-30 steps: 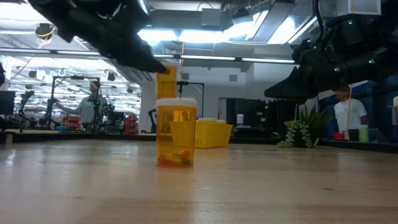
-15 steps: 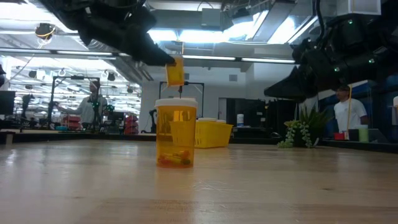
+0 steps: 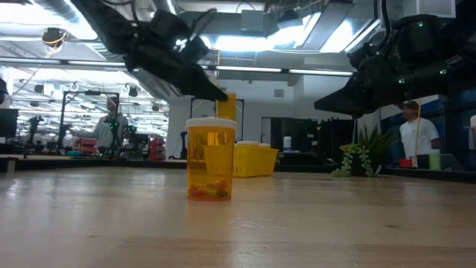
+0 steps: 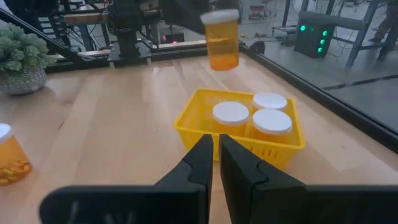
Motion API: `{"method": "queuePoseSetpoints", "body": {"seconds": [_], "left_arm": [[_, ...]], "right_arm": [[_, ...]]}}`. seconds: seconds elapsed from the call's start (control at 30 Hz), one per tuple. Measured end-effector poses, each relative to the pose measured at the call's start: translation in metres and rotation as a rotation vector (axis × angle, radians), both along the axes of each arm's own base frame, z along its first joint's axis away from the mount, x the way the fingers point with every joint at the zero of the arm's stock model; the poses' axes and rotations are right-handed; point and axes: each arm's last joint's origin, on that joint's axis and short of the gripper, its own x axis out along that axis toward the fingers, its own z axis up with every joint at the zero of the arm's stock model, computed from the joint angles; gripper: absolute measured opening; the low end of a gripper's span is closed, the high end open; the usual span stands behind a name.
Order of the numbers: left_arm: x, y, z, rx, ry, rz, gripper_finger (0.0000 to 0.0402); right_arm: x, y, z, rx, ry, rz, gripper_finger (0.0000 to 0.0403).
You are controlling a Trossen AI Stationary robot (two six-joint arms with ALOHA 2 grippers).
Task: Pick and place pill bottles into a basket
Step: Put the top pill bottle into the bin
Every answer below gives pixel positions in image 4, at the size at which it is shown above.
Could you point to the black box green lights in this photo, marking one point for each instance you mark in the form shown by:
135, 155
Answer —
314, 39

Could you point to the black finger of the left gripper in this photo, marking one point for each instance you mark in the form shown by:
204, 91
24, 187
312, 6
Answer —
186, 14
228, 4

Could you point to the person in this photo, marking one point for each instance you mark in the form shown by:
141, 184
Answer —
388, 18

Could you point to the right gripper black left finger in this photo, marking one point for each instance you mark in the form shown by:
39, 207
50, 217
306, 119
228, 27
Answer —
155, 205

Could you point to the red cart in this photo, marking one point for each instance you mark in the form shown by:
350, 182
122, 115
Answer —
256, 11

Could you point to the orange pill bottle white cap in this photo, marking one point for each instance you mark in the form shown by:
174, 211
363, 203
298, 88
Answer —
270, 101
222, 43
230, 113
272, 122
12, 155

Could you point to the bushy green potted plant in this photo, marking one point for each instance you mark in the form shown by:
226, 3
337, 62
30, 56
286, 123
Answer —
18, 49

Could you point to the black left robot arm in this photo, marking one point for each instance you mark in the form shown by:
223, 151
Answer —
127, 40

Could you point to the yellow plastic basket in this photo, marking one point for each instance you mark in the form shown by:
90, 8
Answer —
196, 130

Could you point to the black box pink light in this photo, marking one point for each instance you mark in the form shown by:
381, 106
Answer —
172, 38

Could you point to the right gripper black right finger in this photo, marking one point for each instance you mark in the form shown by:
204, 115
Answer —
280, 205

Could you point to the grey metal table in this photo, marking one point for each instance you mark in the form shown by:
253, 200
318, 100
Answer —
342, 21

